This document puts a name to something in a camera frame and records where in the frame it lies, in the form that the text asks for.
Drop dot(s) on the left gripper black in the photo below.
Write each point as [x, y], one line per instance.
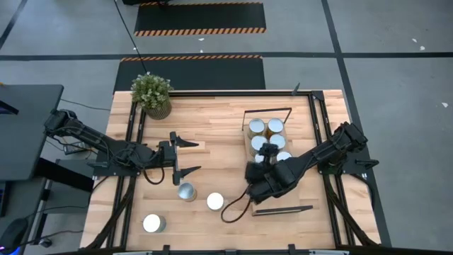
[166, 154]

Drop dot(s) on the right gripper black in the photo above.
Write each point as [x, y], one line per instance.
[270, 161]

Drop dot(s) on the pineapple label tin can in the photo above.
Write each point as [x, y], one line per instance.
[258, 158]

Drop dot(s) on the oranges label green tin can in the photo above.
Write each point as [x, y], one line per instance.
[285, 155]

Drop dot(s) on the tin can silver lid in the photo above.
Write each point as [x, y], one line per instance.
[152, 223]
[257, 142]
[279, 140]

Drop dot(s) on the corn label tin can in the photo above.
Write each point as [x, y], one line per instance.
[186, 191]

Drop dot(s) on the orange label tin can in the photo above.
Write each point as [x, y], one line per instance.
[275, 125]

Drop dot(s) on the peaches label tin can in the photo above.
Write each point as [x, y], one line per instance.
[256, 126]

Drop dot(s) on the tomatoes label tin can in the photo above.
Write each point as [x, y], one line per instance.
[215, 201]

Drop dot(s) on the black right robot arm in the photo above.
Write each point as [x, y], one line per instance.
[318, 152]

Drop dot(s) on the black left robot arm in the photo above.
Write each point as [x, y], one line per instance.
[88, 136]

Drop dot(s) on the wooden tray board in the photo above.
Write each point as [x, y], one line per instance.
[272, 107]

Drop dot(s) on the small potted green plant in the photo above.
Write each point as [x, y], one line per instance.
[151, 92]

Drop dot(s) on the black hazard-striped floor mat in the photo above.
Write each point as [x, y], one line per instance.
[200, 16]
[212, 74]

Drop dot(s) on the black power adapter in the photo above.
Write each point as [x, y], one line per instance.
[72, 149]

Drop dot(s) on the black desk leg base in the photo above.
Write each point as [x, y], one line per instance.
[70, 177]

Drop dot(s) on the dark grey desk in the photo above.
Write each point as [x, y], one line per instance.
[24, 141]

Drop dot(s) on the black computer mouse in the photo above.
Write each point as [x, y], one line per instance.
[45, 243]

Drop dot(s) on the black device on desk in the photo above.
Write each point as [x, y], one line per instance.
[7, 108]

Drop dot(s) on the black rounded object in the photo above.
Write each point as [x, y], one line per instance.
[14, 233]

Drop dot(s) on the small black frame lever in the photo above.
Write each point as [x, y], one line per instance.
[296, 89]

